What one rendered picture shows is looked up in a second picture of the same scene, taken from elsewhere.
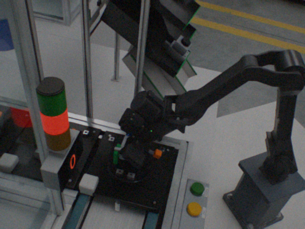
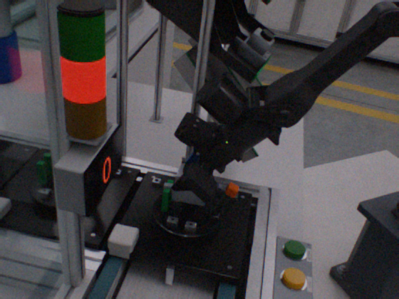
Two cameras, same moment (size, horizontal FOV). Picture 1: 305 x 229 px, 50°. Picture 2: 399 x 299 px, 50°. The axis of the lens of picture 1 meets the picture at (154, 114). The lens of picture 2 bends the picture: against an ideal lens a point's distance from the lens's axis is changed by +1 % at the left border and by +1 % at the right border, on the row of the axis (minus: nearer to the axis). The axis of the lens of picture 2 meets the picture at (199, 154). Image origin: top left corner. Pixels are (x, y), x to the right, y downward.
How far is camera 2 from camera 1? 0.25 m
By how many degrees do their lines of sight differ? 10
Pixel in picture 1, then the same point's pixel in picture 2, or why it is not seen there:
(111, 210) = (159, 284)
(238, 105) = not seen: hidden behind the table
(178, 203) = (266, 270)
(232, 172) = (338, 238)
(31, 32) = not seen: outside the picture
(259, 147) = not seen: hidden behind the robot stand
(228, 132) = (324, 187)
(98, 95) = (131, 138)
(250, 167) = (377, 211)
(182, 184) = (270, 243)
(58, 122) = (91, 77)
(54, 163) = (78, 161)
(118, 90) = (159, 133)
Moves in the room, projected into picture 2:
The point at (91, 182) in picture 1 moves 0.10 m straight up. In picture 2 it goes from (127, 235) to (129, 193)
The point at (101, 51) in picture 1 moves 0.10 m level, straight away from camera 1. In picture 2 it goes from (135, 87) to (135, 75)
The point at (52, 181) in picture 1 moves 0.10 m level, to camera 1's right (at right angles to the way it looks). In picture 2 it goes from (73, 194) to (154, 206)
